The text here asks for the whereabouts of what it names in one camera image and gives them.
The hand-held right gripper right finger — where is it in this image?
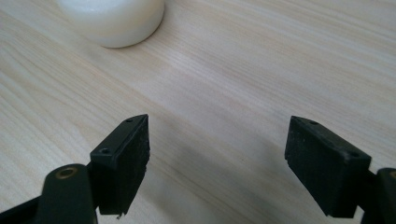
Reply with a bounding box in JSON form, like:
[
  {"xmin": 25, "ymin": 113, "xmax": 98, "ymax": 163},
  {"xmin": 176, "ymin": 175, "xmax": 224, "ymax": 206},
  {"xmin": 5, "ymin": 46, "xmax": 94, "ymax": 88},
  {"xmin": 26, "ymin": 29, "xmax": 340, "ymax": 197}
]
[{"xmin": 284, "ymin": 115, "xmax": 373, "ymax": 218}]

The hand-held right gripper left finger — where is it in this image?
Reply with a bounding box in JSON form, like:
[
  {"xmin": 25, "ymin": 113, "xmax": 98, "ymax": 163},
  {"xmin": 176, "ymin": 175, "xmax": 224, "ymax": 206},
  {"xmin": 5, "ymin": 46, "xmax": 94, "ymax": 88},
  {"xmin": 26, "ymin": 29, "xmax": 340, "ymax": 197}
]
[{"xmin": 89, "ymin": 113, "xmax": 151, "ymax": 217}]

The white round bowl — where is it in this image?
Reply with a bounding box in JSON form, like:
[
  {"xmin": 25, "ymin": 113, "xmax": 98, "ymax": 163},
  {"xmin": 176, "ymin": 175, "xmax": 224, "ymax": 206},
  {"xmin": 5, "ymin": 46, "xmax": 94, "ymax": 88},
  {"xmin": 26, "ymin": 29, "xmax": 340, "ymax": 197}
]
[{"xmin": 55, "ymin": 0, "xmax": 166, "ymax": 49}]

